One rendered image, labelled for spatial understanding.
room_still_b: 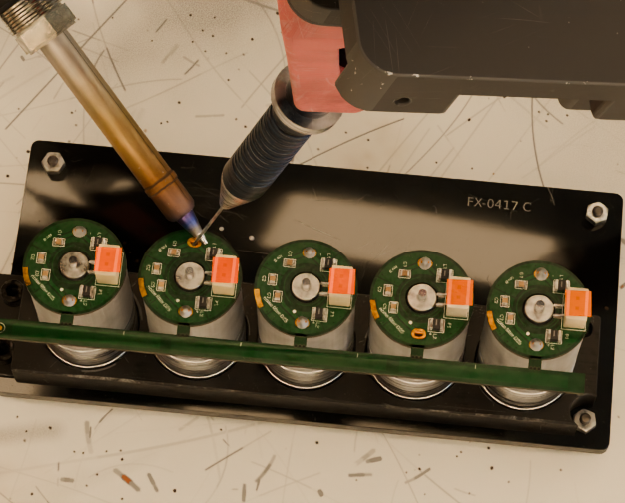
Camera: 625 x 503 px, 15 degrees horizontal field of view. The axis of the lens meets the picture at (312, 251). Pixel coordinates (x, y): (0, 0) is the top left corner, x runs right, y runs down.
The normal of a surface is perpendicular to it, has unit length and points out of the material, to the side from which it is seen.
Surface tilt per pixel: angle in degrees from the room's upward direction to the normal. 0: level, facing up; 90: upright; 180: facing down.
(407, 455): 0
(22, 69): 0
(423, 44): 18
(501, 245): 0
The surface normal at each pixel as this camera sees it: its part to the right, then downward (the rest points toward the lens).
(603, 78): 0.31, -0.39
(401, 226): 0.00, -0.36
